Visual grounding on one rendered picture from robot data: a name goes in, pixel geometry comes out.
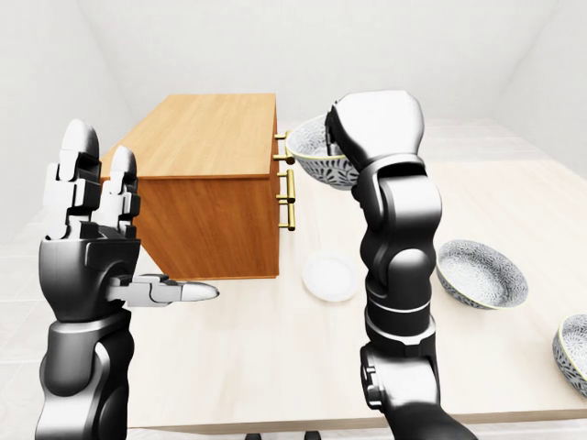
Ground white plate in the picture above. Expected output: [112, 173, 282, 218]
[302, 248, 360, 303]

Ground patterned black white bowl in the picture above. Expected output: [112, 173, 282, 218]
[435, 238, 530, 312]
[551, 313, 587, 400]
[284, 114, 361, 192]

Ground wooden cabinet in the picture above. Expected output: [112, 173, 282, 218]
[99, 93, 282, 282]

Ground brass drawer handle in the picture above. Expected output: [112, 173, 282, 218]
[275, 169, 296, 205]
[276, 203, 297, 234]
[272, 129, 295, 165]

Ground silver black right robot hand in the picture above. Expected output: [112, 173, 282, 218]
[324, 89, 426, 171]

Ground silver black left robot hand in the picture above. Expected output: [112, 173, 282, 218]
[38, 118, 221, 328]

